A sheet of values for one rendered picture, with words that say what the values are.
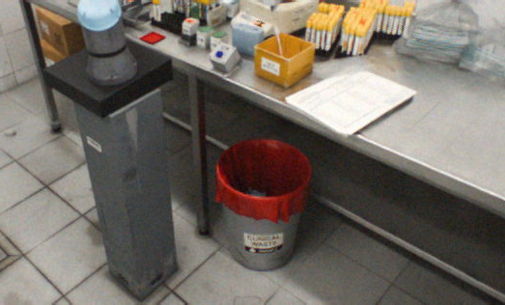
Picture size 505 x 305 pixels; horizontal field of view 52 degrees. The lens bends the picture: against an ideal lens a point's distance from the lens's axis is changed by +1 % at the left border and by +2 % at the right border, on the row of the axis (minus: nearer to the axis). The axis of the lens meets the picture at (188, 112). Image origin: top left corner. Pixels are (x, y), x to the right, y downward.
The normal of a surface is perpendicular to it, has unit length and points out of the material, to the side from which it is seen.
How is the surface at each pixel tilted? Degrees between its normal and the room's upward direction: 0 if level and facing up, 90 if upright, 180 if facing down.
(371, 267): 0
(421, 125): 0
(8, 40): 90
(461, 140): 0
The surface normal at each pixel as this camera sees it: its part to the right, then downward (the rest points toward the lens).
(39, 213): -0.05, -0.82
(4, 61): 0.71, 0.37
